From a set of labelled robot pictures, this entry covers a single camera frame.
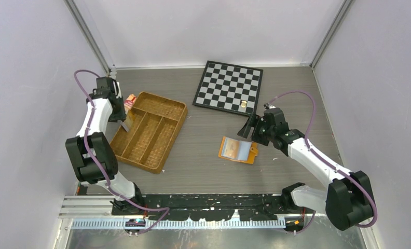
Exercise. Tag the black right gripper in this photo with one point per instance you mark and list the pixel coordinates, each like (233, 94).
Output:
(252, 122)

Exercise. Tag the woven rattan divided tray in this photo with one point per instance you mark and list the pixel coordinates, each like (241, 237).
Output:
(154, 124)

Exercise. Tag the red playing card box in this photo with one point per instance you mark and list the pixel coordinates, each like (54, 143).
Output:
(129, 102)

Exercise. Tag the black white chessboard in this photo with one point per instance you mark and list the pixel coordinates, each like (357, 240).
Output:
(223, 86)

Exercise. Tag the orange leather card holder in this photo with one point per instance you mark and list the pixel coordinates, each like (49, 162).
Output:
(238, 151)

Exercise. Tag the aluminium slotted rail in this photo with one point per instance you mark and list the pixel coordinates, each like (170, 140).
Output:
(141, 224)

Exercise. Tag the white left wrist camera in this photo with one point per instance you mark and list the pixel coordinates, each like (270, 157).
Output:
(117, 89)

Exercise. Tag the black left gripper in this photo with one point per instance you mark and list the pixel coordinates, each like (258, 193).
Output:
(121, 115)

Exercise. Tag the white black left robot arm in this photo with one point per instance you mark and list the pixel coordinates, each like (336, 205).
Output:
(91, 156)

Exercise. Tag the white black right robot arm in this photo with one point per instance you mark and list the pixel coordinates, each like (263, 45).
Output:
(347, 199)

